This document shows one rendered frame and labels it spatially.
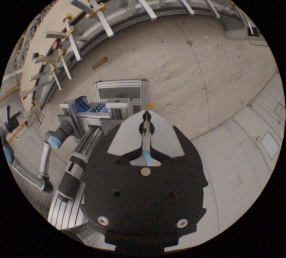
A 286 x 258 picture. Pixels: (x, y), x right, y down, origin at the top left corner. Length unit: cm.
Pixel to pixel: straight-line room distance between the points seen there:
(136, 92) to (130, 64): 47
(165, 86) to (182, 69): 42
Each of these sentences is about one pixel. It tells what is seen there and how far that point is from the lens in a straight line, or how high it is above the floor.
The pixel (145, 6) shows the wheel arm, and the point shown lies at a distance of 61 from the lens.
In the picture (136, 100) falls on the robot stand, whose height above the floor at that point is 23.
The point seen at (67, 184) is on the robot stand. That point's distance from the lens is 59.
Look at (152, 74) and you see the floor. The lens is 144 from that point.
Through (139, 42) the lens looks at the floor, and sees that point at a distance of 149.
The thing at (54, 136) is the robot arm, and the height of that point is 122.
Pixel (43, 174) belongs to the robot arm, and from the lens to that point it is 91.
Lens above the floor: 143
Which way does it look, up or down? 60 degrees down
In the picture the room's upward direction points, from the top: 174 degrees counter-clockwise
